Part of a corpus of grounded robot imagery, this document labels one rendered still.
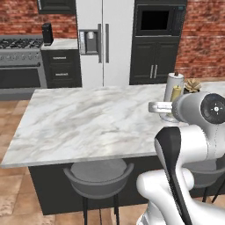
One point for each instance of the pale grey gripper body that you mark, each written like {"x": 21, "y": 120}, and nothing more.
{"x": 158, "y": 107}

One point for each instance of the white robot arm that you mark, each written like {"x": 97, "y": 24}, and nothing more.
{"x": 193, "y": 146}

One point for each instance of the yellow candle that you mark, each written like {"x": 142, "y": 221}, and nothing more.
{"x": 176, "y": 93}

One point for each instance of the black drawer cabinet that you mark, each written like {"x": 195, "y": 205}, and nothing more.
{"x": 63, "y": 67}

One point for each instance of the dark island counter base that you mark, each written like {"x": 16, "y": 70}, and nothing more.
{"x": 49, "y": 187}

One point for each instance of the potted succulent plant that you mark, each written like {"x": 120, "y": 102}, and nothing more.
{"x": 192, "y": 85}

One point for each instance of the black tall cupboard unit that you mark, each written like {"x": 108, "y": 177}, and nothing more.
{"x": 155, "y": 58}

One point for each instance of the white double door fridge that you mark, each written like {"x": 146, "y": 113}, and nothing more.
{"x": 117, "y": 44}

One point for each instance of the grey bar stool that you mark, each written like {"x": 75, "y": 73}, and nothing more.
{"x": 209, "y": 175}
{"x": 98, "y": 181}

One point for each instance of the black built-in microwave oven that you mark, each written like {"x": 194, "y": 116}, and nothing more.
{"x": 156, "y": 20}

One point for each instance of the black cylindrical jar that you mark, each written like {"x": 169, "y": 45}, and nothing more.
{"x": 47, "y": 33}

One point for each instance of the steel range cooker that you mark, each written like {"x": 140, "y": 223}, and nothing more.
{"x": 20, "y": 58}

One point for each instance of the black wall cupboard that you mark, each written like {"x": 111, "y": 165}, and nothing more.
{"x": 57, "y": 6}

